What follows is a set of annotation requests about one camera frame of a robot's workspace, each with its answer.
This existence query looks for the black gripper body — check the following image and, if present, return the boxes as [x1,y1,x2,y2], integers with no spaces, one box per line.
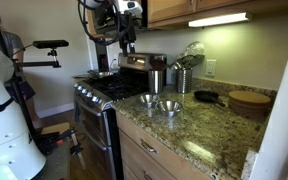
[118,13,139,45]

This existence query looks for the large silver metal bowl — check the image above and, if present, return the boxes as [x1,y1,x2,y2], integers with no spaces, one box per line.
[155,99,184,118]

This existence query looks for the small silver metal bowl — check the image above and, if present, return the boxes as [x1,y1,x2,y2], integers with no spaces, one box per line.
[139,93,160,109]

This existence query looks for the dark range hood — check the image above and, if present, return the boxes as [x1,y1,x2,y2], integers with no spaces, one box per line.
[91,2,120,37]

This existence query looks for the dark wooden spoons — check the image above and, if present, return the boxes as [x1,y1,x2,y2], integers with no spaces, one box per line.
[148,55,168,72]

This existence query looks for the silver frying pan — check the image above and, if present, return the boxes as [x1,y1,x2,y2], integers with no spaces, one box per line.
[86,68,115,80]

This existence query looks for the smooth steel utensil canister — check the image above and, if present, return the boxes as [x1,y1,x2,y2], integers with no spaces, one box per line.
[147,68,166,95]

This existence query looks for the silver spoon utensil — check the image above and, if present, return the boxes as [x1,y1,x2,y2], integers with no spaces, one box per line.
[168,61,184,71]

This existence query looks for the wooden upper cabinet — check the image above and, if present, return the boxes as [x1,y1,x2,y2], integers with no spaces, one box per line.
[146,0,288,30]

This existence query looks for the wooden cabinet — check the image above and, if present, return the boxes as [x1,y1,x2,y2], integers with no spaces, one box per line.
[115,111,212,180]
[146,0,288,30]

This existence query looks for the stainless steel gas stove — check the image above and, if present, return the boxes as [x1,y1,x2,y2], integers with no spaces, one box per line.
[71,52,168,180]

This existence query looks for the perforated steel utensil canister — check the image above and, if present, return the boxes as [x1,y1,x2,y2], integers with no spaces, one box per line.
[175,67,194,95]

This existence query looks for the round silver strainer utensil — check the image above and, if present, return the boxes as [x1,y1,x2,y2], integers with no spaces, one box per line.
[184,40,206,58]

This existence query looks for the black slotted spatula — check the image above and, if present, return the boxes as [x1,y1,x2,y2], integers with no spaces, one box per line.
[183,54,206,70]

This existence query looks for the black cast iron skillet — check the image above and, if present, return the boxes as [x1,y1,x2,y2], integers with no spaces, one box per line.
[193,90,227,109]

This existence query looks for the under-cabinet light bar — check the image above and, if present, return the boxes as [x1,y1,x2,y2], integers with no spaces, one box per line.
[187,11,254,29]

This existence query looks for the flat wooden board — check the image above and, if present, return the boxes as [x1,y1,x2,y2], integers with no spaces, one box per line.
[39,121,72,136]

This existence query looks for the dark grey box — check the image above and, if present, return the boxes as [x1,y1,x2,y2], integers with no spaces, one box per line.
[4,79,37,102]

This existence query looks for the person in grey shirt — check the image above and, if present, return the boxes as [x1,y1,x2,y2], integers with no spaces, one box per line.
[0,2,26,65]

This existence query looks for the wooden lower cabinet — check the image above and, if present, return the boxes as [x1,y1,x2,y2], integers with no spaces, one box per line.
[115,111,212,180]

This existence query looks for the black orange clamp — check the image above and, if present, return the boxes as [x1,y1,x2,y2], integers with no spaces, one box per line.
[33,127,86,156]

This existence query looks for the grey workbench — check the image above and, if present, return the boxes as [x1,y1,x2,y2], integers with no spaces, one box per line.
[33,139,72,180]

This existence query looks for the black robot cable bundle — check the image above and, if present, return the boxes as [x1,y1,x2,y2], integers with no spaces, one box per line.
[76,0,127,47]

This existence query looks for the black external stereo camera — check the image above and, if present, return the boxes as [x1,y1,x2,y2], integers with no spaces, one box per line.
[32,39,70,50]

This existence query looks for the white wall outlet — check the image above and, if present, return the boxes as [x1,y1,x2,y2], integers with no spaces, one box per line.
[205,58,218,77]

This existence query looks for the black camera stand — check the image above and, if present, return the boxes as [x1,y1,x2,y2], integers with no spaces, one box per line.
[0,0,63,141]

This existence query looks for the long silver drawer handle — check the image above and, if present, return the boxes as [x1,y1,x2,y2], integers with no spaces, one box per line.
[140,138,159,155]

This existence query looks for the short silver drawer handle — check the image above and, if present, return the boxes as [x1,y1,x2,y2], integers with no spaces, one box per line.
[142,170,154,180]

